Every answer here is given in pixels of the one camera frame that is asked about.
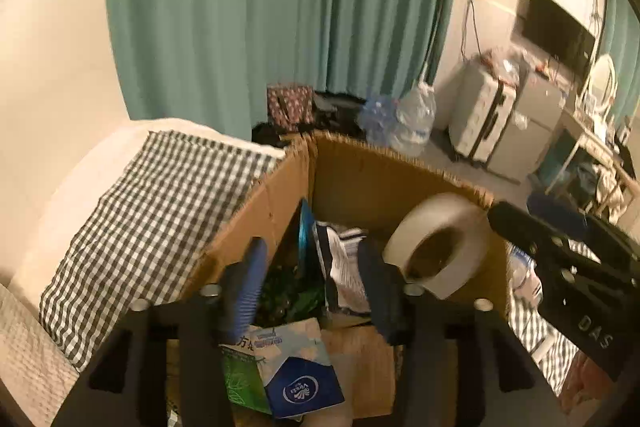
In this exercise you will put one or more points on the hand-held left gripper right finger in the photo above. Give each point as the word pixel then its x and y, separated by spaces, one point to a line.
pixel 382 297

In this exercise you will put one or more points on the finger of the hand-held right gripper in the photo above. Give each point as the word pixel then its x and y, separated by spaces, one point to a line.
pixel 525 232
pixel 560 217

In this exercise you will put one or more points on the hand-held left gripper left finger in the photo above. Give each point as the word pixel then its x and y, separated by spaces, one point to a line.
pixel 245 302

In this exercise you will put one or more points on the silver printed plastic bag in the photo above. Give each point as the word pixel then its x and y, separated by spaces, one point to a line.
pixel 345 267

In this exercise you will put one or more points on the green sachet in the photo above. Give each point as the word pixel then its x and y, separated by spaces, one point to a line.
pixel 305 302

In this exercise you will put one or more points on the green white medicine box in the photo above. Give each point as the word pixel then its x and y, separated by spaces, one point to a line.
pixel 240 377

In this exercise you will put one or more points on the white tape roll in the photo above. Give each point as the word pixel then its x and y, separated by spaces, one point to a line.
pixel 450 217

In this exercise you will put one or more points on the teal packet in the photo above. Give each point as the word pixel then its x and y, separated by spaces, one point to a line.
pixel 305 237

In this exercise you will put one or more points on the blue white tissue packet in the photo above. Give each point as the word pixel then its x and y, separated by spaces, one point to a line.
pixel 300 387

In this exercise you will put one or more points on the brown cardboard box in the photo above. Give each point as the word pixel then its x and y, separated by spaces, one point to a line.
pixel 360 177

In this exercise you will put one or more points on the person's right forearm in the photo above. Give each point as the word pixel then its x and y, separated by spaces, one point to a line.
pixel 585 382

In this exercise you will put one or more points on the clear jar with blue label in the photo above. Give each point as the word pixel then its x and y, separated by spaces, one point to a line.
pixel 525 272

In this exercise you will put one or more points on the wooden chair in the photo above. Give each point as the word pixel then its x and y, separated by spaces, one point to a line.
pixel 620 192

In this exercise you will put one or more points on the white dressing table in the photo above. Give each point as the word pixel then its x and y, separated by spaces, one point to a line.
pixel 585 142

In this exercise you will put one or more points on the grey mini fridge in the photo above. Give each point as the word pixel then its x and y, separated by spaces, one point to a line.
pixel 530 132

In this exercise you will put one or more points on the white suitcase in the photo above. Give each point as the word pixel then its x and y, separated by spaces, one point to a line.
pixel 480 117

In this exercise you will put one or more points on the grey white checked blanket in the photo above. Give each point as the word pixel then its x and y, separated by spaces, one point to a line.
pixel 150 217

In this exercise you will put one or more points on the white oval mirror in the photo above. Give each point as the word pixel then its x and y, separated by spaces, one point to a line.
pixel 600 82

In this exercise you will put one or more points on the large clear water jug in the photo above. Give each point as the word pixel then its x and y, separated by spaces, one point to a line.
pixel 415 122

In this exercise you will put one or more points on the clear plastic bag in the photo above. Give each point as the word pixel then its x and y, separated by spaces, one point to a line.
pixel 505 67

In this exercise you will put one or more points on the narrow green curtain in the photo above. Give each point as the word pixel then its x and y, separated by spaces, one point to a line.
pixel 620 57

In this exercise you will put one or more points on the crushed blue plastic jug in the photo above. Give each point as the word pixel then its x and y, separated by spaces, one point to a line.
pixel 377 117

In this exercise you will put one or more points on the black bag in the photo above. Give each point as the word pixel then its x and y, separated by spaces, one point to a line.
pixel 340 112

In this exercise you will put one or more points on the floral patterned bag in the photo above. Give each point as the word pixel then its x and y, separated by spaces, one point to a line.
pixel 290 107

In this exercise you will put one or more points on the white bed sheet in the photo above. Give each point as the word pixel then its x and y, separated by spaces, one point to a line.
pixel 90 167

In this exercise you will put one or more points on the white quilted mattress pad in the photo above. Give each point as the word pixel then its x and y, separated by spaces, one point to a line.
pixel 30 347

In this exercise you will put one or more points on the wide green curtain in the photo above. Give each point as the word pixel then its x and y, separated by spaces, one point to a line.
pixel 275 7

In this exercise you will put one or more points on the black wall television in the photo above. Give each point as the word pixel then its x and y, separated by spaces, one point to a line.
pixel 555 32

